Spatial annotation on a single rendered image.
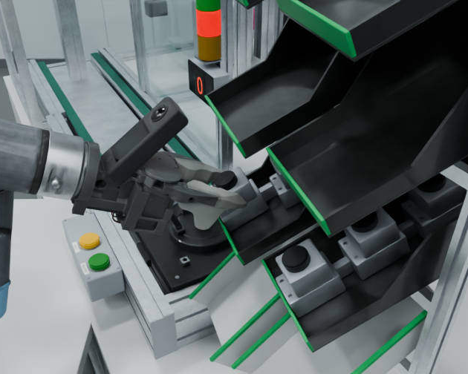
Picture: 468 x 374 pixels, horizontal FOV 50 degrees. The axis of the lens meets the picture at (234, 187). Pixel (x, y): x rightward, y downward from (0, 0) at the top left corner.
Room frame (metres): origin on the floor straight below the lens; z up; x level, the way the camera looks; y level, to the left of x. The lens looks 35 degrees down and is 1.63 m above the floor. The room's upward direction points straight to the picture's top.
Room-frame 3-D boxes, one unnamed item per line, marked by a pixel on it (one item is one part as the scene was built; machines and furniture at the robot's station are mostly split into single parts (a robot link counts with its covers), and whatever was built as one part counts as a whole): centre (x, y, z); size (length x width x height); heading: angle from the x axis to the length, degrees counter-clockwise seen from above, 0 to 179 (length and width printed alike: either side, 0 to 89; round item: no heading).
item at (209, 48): (1.02, 0.05, 1.28); 0.05 x 0.05 x 0.05
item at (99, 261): (0.71, 0.26, 0.96); 0.04 x 0.04 x 0.02
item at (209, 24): (1.02, 0.05, 1.33); 0.05 x 0.05 x 0.05
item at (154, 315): (0.97, 0.33, 0.91); 0.89 x 0.06 x 0.11; 28
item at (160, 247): (0.80, 0.06, 0.96); 0.24 x 0.24 x 0.02; 28
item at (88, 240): (0.77, 0.29, 0.96); 0.04 x 0.04 x 0.02
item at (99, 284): (0.77, 0.29, 0.93); 0.21 x 0.07 x 0.06; 28
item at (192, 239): (0.80, 0.06, 0.98); 0.14 x 0.14 x 0.02
